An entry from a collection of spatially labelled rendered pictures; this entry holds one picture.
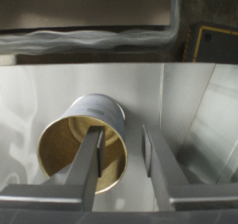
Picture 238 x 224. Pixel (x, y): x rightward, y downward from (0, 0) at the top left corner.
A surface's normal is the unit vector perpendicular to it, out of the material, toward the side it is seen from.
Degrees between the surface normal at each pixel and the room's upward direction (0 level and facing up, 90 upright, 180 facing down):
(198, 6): 0
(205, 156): 90
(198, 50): 0
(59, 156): 90
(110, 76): 0
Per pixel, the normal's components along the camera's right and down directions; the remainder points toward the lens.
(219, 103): -0.96, -0.27
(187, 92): -0.01, 0.25
